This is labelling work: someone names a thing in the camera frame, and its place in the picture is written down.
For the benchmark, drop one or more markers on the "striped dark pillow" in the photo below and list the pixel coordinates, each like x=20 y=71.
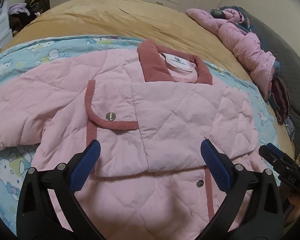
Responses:
x=280 y=100

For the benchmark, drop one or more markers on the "grey padded headboard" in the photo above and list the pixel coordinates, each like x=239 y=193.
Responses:
x=289 y=70

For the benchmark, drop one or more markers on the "black backpack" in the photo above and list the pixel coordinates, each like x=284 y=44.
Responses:
x=37 y=6

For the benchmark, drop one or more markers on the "pink quilted jacket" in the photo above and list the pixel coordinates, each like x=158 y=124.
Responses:
x=150 y=108

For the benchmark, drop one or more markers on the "tan bed sheet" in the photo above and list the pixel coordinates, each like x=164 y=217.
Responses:
x=131 y=18

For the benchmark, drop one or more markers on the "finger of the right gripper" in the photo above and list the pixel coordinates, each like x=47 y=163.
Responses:
x=275 y=150

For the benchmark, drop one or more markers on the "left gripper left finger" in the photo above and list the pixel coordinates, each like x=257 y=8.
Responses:
x=48 y=208

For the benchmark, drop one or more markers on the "purple clothes pile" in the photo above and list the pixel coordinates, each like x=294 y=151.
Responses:
x=18 y=8

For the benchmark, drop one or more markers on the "blue hello kitty blanket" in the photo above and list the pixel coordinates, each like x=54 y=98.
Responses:
x=14 y=162

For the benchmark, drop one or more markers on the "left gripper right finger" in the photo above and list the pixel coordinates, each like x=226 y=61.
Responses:
x=263 y=218

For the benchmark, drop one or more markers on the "pink crumpled duvet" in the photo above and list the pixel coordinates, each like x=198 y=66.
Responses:
x=233 y=28

